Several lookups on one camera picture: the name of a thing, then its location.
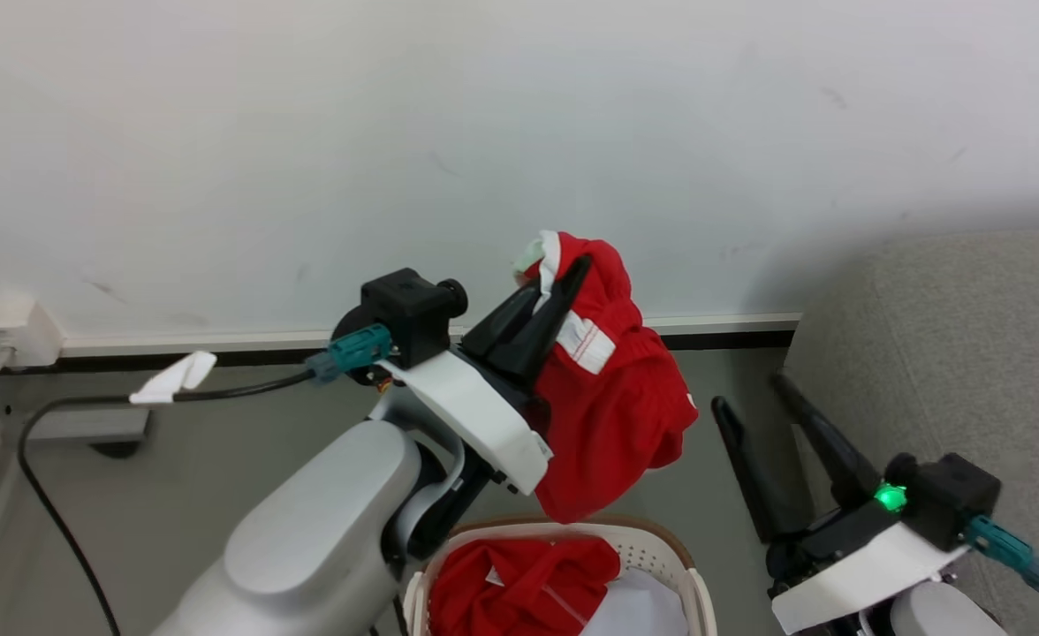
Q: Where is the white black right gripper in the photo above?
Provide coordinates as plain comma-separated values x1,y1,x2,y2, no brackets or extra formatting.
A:
710,370,973,635

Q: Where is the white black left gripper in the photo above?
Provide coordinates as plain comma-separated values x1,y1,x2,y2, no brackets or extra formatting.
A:
378,254,593,496

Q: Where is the red garment with white label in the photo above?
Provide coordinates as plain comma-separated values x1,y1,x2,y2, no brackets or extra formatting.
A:
512,231,700,525

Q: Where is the white plastic laundry basket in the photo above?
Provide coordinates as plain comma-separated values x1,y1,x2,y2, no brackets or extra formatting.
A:
402,517,720,636

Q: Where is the grey fabric sofa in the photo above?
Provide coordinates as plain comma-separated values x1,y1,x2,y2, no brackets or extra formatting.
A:
779,225,1039,636

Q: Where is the crumpled red garment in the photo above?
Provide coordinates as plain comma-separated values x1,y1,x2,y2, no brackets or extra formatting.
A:
428,535,623,636

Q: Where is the white and black baseboard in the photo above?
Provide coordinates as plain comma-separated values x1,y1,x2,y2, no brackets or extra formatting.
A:
58,311,804,369

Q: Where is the teal left cable connector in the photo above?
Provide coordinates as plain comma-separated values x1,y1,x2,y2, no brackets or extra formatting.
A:
306,323,395,383

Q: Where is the teal cable connector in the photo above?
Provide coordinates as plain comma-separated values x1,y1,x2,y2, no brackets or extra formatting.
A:
965,515,1039,593
306,323,395,383

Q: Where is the teal right cable connector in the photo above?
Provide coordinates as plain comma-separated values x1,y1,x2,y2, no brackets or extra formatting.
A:
965,515,1039,593

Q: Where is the white paper cable tag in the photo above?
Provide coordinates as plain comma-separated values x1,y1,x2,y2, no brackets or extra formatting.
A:
129,351,218,405

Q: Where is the grey floor cable cover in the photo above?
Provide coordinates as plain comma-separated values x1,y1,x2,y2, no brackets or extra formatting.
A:
27,405,152,459

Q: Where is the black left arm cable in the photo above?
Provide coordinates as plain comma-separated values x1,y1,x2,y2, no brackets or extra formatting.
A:
17,368,317,636

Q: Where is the white wall socket box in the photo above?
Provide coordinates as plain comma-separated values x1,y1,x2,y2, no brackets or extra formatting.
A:
0,295,66,370

